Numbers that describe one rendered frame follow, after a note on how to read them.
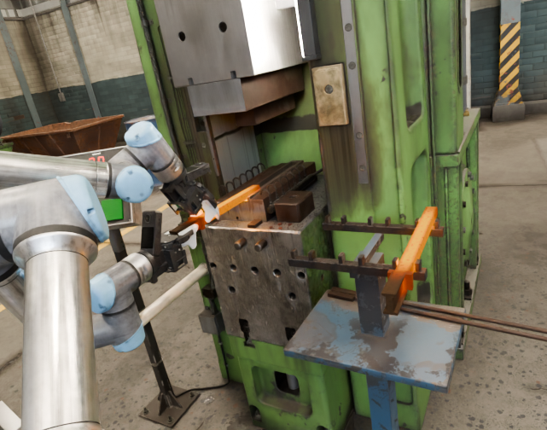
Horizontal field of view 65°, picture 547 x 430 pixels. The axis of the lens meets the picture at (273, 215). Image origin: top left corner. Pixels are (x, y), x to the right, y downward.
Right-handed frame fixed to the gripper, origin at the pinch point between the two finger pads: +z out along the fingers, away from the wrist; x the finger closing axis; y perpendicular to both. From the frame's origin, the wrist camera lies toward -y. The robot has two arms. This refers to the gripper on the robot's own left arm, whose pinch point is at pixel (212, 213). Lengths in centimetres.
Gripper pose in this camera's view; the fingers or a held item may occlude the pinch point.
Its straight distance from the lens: 127.6
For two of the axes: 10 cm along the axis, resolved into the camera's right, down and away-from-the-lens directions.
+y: -3.2, 7.9, -5.2
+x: 8.7, 0.3, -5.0
